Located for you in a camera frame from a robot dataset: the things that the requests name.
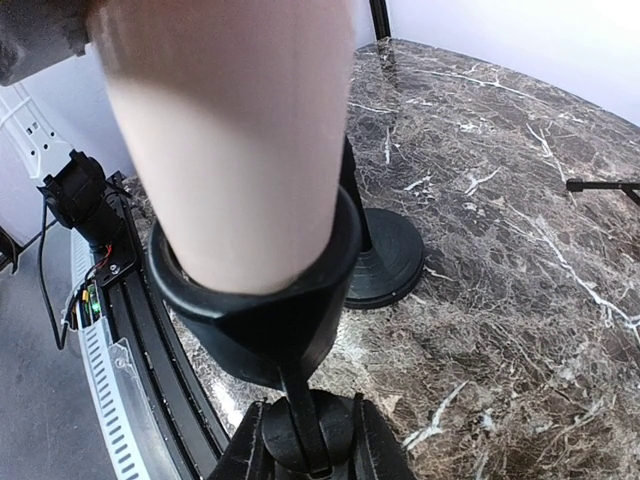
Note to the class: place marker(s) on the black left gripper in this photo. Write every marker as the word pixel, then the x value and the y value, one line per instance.
pixel 37 34

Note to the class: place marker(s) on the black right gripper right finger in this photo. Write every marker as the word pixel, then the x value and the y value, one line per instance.
pixel 376 453

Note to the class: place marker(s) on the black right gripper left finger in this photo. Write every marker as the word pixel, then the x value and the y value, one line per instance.
pixel 246 457

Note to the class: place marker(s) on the black round-base stand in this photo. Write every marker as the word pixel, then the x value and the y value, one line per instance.
pixel 278 341
pixel 392 255

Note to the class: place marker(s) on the pink microphone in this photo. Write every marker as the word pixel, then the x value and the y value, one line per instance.
pixel 234 115

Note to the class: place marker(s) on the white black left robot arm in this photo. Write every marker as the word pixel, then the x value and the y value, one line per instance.
pixel 53 100

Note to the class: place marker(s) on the black tripod microphone stand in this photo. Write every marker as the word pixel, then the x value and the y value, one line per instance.
pixel 630 189

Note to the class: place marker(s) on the small circuit board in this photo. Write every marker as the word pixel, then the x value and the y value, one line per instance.
pixel 83 307

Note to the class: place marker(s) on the white slotted cable duct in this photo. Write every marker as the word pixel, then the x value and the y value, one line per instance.
pixel 105 362

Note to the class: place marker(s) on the black enclosure frame post left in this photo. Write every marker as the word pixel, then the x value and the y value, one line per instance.
pixel 380 19

